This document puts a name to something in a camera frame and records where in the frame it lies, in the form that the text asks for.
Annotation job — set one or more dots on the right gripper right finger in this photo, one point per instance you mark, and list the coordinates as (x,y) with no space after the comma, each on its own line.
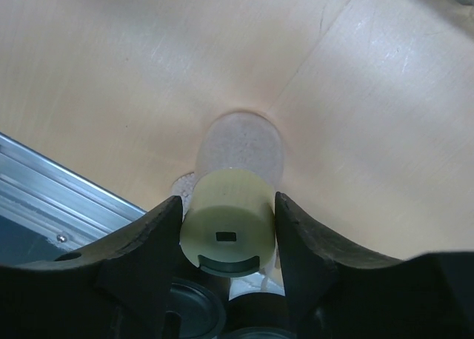
(336,288)

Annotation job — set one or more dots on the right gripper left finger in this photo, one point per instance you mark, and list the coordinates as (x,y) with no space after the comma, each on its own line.
(115,287)

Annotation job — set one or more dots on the black cap bottle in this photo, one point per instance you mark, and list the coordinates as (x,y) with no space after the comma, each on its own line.
(257,308)
(196,309)

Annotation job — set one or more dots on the yellow cap bottle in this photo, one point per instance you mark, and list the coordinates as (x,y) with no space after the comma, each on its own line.
(229,226)

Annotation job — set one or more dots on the aluminium front rail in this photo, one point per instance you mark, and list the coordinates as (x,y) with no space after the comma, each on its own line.
(48,210)

